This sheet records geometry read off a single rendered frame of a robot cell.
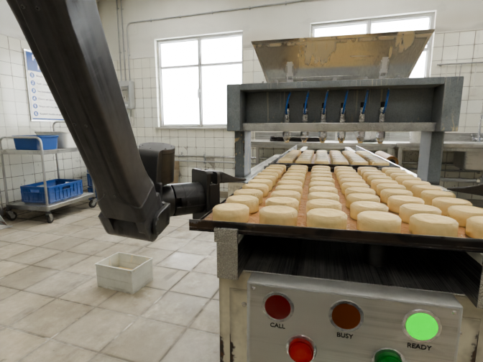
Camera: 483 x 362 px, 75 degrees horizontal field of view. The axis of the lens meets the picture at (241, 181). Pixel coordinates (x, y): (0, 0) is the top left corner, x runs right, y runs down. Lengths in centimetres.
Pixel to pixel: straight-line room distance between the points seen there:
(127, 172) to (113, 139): 5
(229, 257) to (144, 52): 511
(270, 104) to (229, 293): 84
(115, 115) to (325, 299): 31
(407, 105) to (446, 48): 336
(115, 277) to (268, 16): 370
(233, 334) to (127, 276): 173
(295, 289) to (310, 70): 88
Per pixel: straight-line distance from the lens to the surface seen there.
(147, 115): 530
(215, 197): 57
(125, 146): 38
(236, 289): 46
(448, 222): 43
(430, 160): 124
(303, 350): 44
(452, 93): 115
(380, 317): 43
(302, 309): 42
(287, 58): 116
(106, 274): 231
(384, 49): 116
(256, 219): 45
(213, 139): 474
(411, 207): 49
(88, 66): 32
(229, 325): 49
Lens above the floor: 103
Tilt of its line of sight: 9 degrees down
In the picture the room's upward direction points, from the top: straight up
